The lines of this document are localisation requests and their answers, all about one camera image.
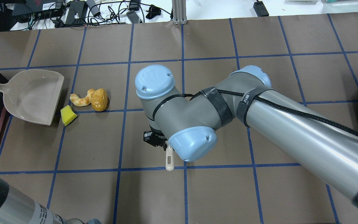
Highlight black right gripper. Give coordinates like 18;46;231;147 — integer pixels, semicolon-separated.
144;126;168;148

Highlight curved bread crust piece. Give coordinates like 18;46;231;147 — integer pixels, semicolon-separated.
69;88;95;107

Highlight yellow sponge piece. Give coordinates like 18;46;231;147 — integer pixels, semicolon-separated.
60;105;78;127

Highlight beige plastic dustpan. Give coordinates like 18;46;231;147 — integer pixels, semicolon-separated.
0;69;64;126

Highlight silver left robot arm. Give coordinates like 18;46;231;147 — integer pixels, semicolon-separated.
0;178;84;224

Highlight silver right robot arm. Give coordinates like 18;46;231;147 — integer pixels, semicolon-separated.
135;65;358;208

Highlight black power adapter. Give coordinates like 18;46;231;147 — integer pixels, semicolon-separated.
253;0;269;17

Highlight aluminium frame post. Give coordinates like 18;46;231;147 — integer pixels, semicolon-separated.
171;0;188;25

